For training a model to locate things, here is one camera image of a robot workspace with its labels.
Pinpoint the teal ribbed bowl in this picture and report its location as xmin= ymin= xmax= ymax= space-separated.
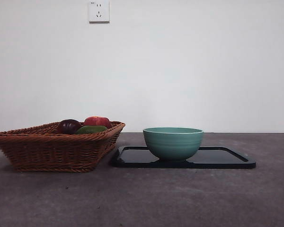
xmin=142 ymin=127 xmax=204 ymax=163

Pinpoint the red apple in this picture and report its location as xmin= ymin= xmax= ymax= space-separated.
xmin=83 ymin=116 xmax=111 ymax=130

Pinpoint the green avocado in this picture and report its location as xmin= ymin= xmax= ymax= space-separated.
xmin=74 ymin=125 xmax=108 ymax=135

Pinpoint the dark purple round fruit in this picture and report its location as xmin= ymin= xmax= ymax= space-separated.
xmin=56 ymin=119 xmax=82 ymax=134

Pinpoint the black rectangular tray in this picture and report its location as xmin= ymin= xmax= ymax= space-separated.
xmin=111 ymin=146 xmax=257 ymax=169

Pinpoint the brown wicker basket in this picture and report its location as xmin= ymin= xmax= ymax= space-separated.
xmin=0 ymin=121 xmax=126 ymax=173

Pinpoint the white wall socket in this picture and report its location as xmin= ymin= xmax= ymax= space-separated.
xmin=89 ymin=0 xmax=110 ymax=24

